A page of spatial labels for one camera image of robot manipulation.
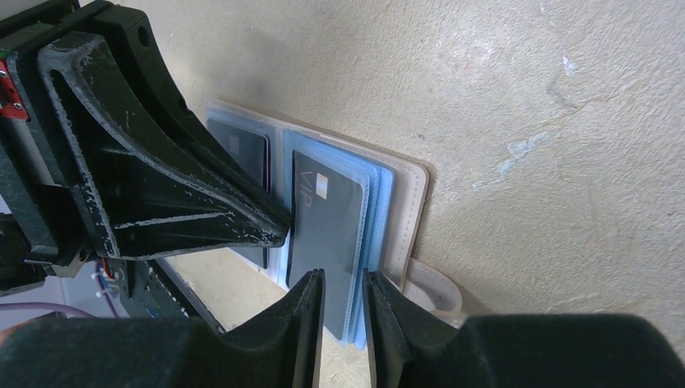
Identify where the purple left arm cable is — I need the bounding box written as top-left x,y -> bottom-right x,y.
0,262 -> 121,319

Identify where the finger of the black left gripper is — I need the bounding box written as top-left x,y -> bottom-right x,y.
37,32 -> 290,260

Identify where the beige card holder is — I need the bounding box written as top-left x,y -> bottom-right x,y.
206,100 -> 463,348

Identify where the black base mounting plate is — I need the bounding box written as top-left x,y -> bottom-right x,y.
107,259 -> 226,334

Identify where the grey credit card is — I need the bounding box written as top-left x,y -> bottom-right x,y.
286,150 -> 369,342
205,117 -> 271,271

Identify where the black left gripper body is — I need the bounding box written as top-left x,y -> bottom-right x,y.
0,0 -> 156,298

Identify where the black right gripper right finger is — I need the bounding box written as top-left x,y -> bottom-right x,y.
364,272 -> 684,387

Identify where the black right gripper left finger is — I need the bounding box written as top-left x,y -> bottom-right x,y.
1,269 -> 326,387

